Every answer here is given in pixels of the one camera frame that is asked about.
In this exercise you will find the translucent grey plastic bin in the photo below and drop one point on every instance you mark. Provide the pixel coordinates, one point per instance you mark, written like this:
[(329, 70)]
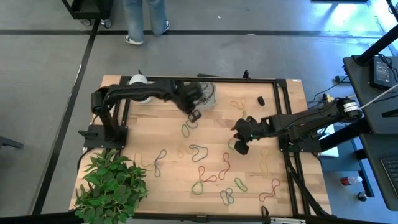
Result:
[(211, 105)]

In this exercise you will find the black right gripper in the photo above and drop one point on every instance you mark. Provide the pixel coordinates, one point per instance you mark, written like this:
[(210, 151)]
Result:
[(252, 129)]

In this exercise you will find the black wheeled cart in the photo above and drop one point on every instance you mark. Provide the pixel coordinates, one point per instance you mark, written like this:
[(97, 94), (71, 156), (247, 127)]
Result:
[(90, 9)]

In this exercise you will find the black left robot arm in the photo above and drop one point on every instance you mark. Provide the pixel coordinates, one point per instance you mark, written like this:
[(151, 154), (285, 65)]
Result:
[(140, 90)]

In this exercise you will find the white dome camera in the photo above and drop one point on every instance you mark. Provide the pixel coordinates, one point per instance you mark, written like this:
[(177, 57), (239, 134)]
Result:
[(138, 79)]

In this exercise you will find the black aluminium table frame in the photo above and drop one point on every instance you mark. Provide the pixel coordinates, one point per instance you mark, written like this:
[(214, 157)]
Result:
[(233, 79)]

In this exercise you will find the bottle with red label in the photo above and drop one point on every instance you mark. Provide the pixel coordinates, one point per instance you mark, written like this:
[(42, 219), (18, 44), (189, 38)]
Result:
[(349, 180)]

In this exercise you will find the white paper sheet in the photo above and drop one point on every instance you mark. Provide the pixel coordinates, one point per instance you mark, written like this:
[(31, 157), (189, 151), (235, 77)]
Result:
[(331, 151)]

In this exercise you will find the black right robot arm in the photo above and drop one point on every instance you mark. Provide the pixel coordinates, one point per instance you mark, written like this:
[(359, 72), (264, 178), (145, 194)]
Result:
[(311, 119)]

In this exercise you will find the black crossbar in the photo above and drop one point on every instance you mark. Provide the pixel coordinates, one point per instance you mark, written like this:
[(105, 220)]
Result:
[(37, 219)]

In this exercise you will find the white label strip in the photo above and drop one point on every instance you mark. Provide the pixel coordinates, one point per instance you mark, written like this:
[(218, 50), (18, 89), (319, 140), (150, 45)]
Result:
[(287, 221)]

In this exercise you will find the blue rubber band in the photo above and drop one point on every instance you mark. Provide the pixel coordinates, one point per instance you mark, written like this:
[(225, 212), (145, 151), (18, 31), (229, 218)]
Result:
[(227, 196), (207, 152), (191, 127), (156, 165)]

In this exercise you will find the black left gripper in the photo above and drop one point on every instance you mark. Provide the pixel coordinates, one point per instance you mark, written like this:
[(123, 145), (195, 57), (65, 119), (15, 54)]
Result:
[(186, 96)]

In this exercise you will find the dark grey furniture leg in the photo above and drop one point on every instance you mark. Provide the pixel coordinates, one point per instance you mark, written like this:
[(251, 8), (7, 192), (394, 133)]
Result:
[(11, 142)]

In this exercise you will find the yellow rubber band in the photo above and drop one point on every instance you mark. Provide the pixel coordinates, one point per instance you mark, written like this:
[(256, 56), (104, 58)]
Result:
[(264, 161), (183, 152), (238, 105), (138, 161)]

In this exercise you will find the black desk support beam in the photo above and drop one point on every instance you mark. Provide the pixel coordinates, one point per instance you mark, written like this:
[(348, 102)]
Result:
[(345, 133)]

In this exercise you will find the person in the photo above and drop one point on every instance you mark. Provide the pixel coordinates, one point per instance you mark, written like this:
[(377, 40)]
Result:
[(135, 18)]

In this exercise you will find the small black block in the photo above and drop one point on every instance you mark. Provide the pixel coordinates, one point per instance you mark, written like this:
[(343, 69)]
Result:
[(261, 101)]

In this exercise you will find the black keyboard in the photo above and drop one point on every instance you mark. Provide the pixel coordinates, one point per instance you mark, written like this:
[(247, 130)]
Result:
[(392, 174)]

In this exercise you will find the black power brick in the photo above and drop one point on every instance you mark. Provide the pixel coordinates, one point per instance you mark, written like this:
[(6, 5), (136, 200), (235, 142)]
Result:
[(381, 74)]

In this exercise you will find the black diagonal post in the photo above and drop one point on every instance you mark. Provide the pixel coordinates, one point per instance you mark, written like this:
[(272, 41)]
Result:
[(377, 46)]

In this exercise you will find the green artificial plant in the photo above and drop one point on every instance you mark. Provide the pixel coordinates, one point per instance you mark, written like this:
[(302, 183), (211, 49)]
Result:
[(112, 189)]

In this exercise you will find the black desk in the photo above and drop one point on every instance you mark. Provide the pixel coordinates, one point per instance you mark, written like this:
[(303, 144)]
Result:
[(357, 81)]

